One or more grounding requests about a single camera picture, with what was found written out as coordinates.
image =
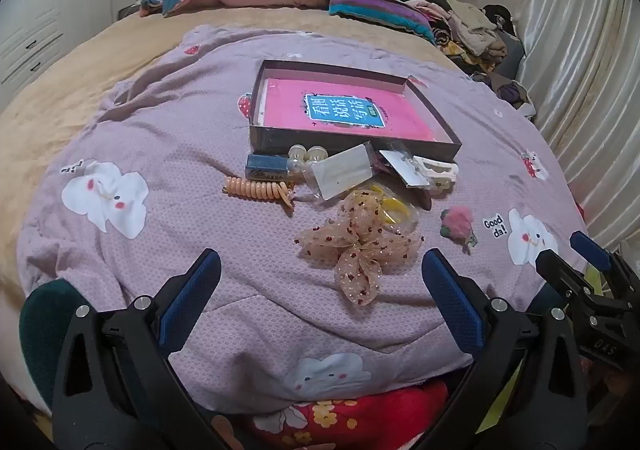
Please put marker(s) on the dark red hair clip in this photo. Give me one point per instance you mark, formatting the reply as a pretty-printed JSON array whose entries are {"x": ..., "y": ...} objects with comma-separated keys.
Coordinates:
[{"x": 425, "y": 200}]

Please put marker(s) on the pink book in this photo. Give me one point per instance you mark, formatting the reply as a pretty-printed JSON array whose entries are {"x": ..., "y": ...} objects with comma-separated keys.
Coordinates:
[{"x": 285, "y": 105}]

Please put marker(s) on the pile of clothes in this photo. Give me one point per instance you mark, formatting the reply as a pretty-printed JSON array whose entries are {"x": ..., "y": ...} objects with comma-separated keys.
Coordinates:
[{"x": 475, "y": 30}]

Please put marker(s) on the beige dotted organza bow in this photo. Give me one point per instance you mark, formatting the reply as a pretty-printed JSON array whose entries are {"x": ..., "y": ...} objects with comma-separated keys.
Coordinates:
[{"x": 357, "y": 240}]

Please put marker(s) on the white hair clip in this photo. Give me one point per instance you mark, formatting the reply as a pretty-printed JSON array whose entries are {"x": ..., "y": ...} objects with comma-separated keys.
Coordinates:
[{"x": 442, "y": 172}]

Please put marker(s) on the cream satin curtain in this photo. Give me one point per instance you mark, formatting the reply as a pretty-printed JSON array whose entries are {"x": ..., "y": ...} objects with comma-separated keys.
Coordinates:
[{"x": 585, "y": 55}]

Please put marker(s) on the clear bag with white card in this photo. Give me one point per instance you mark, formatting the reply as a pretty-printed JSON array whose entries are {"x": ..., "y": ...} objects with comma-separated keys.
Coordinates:
[{"x": 342, "y": 172}]

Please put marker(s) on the red floral cloth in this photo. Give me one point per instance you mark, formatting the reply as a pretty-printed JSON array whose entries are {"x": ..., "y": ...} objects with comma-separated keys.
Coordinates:
[{"x": 360, "y": 417}]

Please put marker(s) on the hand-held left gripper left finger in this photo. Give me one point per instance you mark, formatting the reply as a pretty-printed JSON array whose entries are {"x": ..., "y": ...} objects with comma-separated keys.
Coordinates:
[{"x": 192, "y": 295}]

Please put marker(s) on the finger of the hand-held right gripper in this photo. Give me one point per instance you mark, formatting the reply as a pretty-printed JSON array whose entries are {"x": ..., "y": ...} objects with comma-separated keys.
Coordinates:
[
  {"x": 590, "y": 247},
  {"x": 557, "y": 270}
]

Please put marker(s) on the striped pillow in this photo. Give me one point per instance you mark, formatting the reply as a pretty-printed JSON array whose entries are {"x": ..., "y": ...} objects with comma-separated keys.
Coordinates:
[{"x": 380, "y": 12}]

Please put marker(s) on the dark teal cloth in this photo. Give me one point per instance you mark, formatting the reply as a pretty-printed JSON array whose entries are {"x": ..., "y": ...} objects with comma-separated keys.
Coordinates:
[{"x": 47, "y": 320}]

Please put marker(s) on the shallow dark cardboard box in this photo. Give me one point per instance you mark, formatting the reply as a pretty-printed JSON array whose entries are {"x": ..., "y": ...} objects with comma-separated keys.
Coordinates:
[{"x": 350, "y": 147}]

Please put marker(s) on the white wardrobe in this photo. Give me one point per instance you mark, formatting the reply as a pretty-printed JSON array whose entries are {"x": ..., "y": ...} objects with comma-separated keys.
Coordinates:
[{"x": 40, "y": 5}]

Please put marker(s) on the earring card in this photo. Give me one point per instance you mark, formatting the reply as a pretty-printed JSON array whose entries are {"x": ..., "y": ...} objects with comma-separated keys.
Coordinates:
[{"x": 402, "y": 165}]

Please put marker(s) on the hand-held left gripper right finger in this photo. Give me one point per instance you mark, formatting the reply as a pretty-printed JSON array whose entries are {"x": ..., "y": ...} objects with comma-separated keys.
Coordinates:
[{"x": 452, "y": 300}]

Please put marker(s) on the tan bed sheet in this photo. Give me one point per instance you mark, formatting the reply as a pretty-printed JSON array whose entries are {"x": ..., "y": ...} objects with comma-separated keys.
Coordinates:
[{"x": 75, "y": 80}]

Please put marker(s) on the purple printed blanket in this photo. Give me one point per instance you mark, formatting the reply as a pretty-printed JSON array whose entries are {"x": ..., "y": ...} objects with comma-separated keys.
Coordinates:
[{"x": 200, "y": 130}]

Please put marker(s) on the clear bag of yellow rings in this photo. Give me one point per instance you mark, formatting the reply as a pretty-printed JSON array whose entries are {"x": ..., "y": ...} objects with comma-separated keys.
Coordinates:
[{"x": 395, "y": 212}]

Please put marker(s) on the pink fluffy strawberry hair clip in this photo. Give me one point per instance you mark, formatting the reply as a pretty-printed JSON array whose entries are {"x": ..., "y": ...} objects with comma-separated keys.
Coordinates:
[{"x": 457, "y": 222}]

